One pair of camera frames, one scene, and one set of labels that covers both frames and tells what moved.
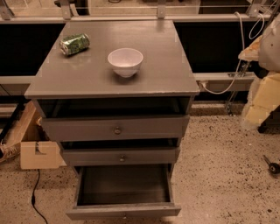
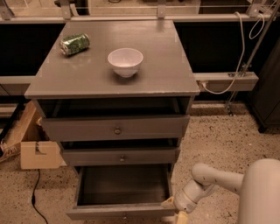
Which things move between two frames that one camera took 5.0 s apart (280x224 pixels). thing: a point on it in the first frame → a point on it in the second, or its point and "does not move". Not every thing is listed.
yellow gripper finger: x=251 y=52 → x=182 y=217
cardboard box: x=37 y=150 does not move
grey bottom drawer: x=123 y=192 does not move
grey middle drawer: x=121 y=157 does not move
